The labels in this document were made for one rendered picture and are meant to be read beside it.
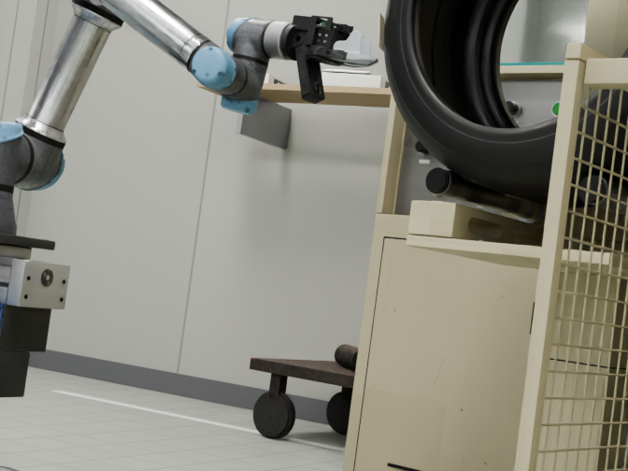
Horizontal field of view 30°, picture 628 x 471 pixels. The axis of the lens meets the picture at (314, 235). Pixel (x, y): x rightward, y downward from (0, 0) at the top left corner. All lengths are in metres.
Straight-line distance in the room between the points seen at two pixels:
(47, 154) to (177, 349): 4.22
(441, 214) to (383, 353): 0.95
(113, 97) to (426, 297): 4.58
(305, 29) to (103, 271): 4.84
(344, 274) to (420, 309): 3.38
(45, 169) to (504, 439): 1.17
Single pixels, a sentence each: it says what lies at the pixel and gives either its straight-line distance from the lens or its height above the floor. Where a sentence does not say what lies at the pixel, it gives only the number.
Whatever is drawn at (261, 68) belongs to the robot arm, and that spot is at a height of 1.12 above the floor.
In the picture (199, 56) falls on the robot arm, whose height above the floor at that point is 1.10.
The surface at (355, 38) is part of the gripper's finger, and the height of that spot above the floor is 1.17.
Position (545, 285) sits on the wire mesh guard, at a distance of 1.31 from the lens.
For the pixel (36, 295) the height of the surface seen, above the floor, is 0.61.
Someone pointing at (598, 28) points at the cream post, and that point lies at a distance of 2.32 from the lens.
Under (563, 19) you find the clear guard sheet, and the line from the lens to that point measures 2.80.
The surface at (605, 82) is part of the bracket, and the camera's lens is 1.33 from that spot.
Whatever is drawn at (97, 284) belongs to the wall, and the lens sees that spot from 7.05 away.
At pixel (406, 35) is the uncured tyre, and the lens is 2.03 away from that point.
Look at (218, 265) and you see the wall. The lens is 6.57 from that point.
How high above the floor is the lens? 0.69
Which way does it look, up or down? 3 degrees up
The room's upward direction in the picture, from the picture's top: 8 degrees clockwise
